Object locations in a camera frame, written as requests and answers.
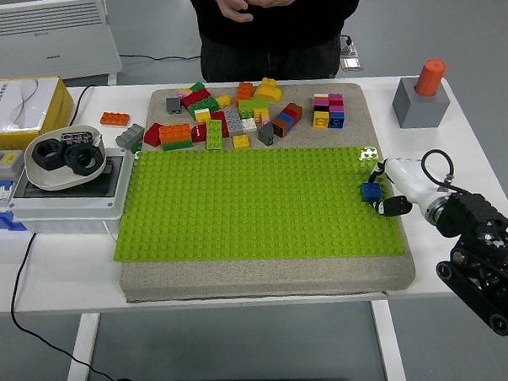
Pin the person's right hand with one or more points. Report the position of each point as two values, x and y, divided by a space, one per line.
228 6

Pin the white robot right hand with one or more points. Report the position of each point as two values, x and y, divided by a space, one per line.
410 180

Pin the blue square toy brick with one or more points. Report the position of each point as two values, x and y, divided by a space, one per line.
371 192

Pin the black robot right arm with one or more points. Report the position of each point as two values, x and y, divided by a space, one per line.
476 225

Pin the green studded baseplate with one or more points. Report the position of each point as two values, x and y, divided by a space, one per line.
245 207

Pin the person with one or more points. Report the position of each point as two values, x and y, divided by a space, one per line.
277 44

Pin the grey block holder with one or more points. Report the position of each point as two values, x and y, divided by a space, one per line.
418 109

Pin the orange tall brick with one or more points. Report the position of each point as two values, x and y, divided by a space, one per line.
244 91

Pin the open metal floor socket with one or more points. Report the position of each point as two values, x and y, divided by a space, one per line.
349 47

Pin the yellow arch brick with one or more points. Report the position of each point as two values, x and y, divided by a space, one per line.
268 90

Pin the yellow square brick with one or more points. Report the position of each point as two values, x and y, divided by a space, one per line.
241 142
224 101

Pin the pink yellow small brick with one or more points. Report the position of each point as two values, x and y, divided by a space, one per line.
184 92

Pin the red long brick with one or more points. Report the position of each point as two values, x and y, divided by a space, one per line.
195 97

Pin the blue magenta pink brick stack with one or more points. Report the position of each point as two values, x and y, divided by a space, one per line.
336 114

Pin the closed metal floor socket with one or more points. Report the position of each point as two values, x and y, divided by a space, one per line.
351 63

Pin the lime green wide brick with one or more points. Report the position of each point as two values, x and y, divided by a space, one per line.
252 106

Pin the orange cylinder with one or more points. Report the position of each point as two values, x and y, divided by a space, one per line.
429 78

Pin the yellow black pink brick stack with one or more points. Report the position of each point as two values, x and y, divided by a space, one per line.
321 115

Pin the yellow white brick stack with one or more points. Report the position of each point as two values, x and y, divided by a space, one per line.
203 115

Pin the dark grey small brick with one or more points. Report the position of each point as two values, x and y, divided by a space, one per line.
173 105

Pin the yellow pink small stack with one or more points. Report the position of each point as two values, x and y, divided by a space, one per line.
263 115

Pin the grey long brick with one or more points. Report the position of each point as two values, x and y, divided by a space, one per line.
233 121
130 136

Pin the white square brick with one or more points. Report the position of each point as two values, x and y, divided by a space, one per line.
248 125

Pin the brown blue red brick stack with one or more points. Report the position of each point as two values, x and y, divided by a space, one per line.
285 120

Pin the lime green long brick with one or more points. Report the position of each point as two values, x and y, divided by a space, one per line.
214 134

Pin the dark grey sloped brick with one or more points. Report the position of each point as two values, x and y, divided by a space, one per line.
265 134

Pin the dark green flat brick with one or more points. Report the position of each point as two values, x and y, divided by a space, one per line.
178 145

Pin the red sloped brick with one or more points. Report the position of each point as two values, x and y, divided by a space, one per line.
153 134

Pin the orange flat long brick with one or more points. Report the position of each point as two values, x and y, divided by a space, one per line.
115 118

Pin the white table leg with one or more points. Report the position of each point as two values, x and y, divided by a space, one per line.
82 347
388 344

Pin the dark green small brick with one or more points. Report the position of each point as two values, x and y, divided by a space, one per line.
136 147

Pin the white panel heater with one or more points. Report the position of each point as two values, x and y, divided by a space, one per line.
49 42

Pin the grey-brown foam mat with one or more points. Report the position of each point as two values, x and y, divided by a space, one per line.
254 279

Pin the small purple circuit board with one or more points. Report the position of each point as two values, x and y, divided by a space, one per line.
76 138

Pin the large black hex nut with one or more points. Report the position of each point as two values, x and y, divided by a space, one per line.
72 161
38 156

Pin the yellow white tissue box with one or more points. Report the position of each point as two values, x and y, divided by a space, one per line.
21 104

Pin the white shallow bowl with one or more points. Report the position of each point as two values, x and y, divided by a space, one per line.
54 179

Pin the grey circuit breaker unit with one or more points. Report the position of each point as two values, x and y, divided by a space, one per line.
2 171

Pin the grey electrical enclosure box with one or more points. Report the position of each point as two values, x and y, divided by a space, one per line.
67 212

